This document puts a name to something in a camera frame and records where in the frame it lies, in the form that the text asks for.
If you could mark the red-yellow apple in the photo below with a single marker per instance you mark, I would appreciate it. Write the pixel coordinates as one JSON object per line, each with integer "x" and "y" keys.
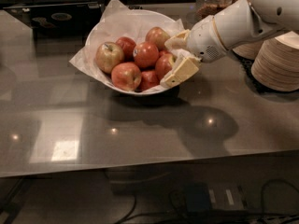
{"x": 164, "y": 65}

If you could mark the red apple centre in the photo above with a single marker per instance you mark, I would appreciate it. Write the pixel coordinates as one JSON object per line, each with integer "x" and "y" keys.
{"x": 145, "y": 54}

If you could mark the white paper liner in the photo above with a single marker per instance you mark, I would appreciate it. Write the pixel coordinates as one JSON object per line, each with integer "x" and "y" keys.
{"x": 130, "y": 20}

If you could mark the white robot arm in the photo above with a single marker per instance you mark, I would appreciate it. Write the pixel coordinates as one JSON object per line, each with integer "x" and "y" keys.
{"x": 243, "y": 22}

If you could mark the red apple bottom front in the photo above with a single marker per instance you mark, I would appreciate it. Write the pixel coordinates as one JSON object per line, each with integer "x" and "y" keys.
{"x": 148, "y": 80}

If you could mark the front stack paper plates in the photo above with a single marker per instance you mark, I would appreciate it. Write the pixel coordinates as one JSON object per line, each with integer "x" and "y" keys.
{"x": 277, "y": 63}

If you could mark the white bowl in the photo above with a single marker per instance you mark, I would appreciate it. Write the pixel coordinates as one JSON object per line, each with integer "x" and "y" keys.
{"x": 102, "y": 31}

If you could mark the yellow-red apple far left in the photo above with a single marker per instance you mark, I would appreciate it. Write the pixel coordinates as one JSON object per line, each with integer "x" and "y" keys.
{"x": 108, "y": 55}

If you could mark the black mat under plates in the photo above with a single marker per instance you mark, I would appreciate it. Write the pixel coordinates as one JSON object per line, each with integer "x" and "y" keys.
{"x": 253, "y": 83}

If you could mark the glass jar with cereal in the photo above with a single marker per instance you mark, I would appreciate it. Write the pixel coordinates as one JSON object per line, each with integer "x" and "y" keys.
{"x": 211, "y": 2}

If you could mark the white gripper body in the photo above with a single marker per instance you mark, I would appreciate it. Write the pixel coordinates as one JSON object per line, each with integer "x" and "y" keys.
{"x": 203, "y": 38}

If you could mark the rear stack paper plates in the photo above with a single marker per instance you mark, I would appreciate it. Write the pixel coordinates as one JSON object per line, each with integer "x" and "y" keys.
{"x": 248, "y": 51}

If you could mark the red apple back right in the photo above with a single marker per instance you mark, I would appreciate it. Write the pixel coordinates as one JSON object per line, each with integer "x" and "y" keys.
{"x": 157, "y": 36}

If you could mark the stack paper plates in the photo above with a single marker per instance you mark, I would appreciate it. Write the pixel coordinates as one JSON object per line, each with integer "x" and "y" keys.
{"x": 248, "y": 51}
{"x": 277, "y": 63}

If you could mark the red apple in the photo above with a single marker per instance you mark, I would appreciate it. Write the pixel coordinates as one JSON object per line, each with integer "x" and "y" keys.
{"x": 127, "y": 44}
{"x": 148, "y": 80}
{"x": 145, "y": 54}
{"x": 157, "y": 36}
{"x": 126, "y": 76}

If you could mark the small red apple hidden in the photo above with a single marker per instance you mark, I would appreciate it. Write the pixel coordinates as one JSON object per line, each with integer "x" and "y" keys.
{"x": 163, "y": 52}

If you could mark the black power adapter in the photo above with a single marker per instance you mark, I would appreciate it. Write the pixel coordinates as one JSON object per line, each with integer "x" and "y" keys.
{"x": 197, "y": 198}

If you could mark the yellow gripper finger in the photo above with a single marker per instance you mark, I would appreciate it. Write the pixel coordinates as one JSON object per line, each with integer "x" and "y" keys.
{"x": 178, "y": 41}
{"x": 183, "y": 69}

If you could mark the red apple back left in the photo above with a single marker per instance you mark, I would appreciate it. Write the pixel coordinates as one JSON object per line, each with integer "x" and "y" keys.
{"x": 127, "y": 44}

